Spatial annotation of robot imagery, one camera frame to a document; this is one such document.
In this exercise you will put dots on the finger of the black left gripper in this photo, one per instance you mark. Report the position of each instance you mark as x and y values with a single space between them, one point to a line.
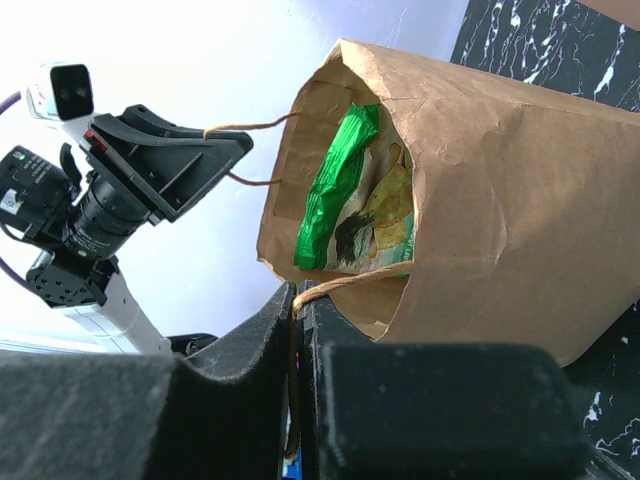
166 168

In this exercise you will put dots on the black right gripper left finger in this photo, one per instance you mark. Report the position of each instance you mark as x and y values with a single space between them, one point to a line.
218 414

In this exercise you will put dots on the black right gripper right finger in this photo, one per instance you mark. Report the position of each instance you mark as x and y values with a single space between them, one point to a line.
430 411

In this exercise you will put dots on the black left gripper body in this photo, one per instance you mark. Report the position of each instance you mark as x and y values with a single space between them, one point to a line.
77 233

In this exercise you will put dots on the blue cookie snack bag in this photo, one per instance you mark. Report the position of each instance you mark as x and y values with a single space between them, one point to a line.
292 467

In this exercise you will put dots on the green chips bag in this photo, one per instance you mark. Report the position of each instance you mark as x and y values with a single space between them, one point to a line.
359 213

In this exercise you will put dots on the brown paper bag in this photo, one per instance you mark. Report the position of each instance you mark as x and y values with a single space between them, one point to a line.
526 202

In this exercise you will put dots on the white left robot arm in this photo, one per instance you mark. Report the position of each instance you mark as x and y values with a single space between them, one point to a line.
119 325

